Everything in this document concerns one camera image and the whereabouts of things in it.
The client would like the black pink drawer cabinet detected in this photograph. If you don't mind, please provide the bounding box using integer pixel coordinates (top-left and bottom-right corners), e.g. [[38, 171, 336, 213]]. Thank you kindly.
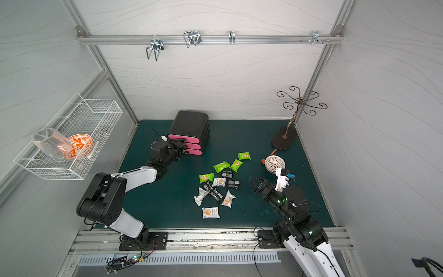
[[167, 110, 210, 156]]

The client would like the black cookie packet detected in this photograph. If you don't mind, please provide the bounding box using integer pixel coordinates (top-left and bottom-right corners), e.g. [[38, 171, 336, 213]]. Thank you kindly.
[[203, 182, 213, 194], [221, 170, 234, 179], [228, 180, 241, 189], [209, 189, 224, 204]]

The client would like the white cookie packet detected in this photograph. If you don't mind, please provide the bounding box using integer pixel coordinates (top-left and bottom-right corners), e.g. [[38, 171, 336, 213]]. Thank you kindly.
[[212, 178, 227, 187], [221, 190, 236, 208], [202, 207, 220, 219], [194, 188, 208, 207]]

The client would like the white cookie packet front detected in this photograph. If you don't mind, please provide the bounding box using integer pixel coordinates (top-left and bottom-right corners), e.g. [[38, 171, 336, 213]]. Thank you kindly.
[[202, 207, 220, 219]]

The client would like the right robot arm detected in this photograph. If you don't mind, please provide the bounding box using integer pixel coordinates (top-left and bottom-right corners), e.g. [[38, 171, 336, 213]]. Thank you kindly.
[[249, 177, 345, 277]]

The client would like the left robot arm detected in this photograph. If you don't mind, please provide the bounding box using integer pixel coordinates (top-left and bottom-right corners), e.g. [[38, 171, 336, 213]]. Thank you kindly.
[[76, 138, 188, 248]]

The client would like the orange spoon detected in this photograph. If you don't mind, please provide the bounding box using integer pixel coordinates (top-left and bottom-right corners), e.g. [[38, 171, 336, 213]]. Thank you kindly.
[[261, 148, 278, 165]]

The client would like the white patterned bowl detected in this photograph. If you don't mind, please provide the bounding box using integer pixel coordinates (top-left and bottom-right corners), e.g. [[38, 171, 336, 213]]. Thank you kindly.
[[264, 155, 286, 174]]

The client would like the green cookie packet middle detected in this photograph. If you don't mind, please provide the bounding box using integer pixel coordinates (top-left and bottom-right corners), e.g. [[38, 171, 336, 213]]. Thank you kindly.
[[230, 159, 243, 173]]

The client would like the green cookie packet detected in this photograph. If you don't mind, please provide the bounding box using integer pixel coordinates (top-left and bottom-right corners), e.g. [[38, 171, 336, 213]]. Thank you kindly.
[[198, 173, 214, 184], [230, 159, 243, 173], [213, 161, 231, 173], [238, 152, 251, 160]]

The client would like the green cookie packet far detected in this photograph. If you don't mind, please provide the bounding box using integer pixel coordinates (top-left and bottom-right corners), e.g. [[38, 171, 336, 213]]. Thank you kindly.
[[238, 152, 251, 160]]

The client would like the green cookie packet near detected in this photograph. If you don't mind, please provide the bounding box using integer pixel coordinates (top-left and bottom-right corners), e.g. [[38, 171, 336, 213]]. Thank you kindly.
[[198, 173, 214, 184]]

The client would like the green cookie packet centre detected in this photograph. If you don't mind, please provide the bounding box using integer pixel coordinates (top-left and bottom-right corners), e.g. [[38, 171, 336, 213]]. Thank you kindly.
[[213, 161, 231, 173]]

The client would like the green table mat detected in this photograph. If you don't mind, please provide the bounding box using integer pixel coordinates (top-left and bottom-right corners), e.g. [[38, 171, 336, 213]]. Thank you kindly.
[[118, 120, 334, 229]]

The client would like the black mug tree stand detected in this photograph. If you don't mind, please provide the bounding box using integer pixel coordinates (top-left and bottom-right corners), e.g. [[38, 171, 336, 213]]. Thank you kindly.
[[271, 85, 328, 150]]

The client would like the orange patterned bowl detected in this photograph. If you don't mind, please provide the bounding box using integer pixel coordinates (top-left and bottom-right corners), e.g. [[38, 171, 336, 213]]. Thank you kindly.
[[63, 134, 93, 159]]

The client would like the metal hook left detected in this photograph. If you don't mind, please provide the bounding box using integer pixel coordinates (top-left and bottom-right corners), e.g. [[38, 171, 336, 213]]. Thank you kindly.
[[145, 38, 165, 61]]

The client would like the metal hook middle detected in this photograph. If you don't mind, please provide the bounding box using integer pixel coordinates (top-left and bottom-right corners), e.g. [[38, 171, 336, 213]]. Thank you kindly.
[[183, 31, 202, 48]]

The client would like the metal hook small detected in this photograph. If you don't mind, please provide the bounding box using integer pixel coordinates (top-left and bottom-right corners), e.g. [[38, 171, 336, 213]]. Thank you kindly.
[[228, 31, 235, 45]]

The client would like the metal hook right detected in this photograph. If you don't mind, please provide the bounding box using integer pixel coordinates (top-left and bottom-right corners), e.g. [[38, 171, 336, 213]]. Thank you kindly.
[[300, 31, 330, 45]]

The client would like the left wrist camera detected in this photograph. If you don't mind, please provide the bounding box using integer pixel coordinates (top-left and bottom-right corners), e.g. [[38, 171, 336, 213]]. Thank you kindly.
[[151, 139, 168, 159]]

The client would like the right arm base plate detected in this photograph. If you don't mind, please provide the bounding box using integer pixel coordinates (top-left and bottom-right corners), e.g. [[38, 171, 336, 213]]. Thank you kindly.
[[257, 230, 284, 249]]

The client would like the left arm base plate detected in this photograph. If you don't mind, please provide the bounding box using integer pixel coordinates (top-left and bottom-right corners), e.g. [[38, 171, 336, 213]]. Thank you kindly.
[[118, 232, 168, 251]]

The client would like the white wire basket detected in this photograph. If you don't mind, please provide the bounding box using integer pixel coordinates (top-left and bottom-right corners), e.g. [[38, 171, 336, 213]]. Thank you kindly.
[[14, 93, 122, 180]]

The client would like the electronics cable bundle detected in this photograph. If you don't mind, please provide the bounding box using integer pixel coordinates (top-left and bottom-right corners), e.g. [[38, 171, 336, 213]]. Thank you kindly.
[[105, 242, 156, 274]]

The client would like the aluminium cross rail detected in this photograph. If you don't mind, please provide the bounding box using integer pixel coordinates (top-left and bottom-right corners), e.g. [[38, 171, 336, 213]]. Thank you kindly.
[[78, 33, 344, 46]]

